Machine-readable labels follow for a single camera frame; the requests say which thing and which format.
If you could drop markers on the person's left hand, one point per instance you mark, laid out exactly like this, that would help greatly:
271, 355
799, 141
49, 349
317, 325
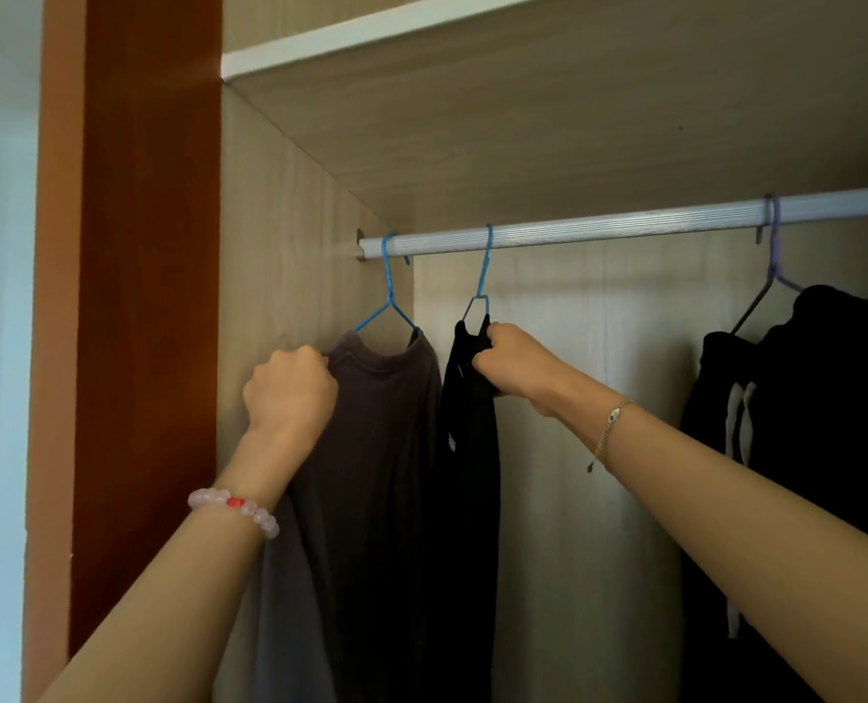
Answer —
287, 395

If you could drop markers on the person's right hand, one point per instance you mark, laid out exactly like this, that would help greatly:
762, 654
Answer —
525, 369

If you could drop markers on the person's left fingers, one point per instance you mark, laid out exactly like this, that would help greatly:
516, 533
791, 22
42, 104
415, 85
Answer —
309, 362

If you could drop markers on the person's right fingers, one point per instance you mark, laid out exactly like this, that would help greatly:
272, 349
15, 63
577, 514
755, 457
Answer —
494, 351

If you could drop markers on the brown grey t-shirt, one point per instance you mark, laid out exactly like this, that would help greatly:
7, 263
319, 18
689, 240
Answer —
375, 468

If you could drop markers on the black garment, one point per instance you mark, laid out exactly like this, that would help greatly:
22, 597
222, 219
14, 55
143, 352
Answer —
470, 505

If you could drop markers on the person's left forearm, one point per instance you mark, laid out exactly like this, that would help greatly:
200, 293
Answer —
185, 585

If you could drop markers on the person's right forearm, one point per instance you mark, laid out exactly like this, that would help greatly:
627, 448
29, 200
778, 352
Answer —
734, 519

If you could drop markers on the light wooden wardrobe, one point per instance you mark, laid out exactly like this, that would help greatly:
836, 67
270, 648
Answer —
587, 505

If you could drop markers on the orange brown wardrobe door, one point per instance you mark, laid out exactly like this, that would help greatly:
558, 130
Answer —
134, 322

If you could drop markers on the ribbed metal closet rod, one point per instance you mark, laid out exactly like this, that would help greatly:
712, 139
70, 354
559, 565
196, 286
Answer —
624, 224

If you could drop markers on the light wooden wardrobe shelf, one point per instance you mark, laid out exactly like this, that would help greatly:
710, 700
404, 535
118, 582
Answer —
551, 102

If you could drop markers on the black hoodie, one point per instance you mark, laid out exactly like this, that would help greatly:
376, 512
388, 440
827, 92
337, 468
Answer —
829, 402

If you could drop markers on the metal rod bracket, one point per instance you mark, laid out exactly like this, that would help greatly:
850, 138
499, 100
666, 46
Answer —
361, 245

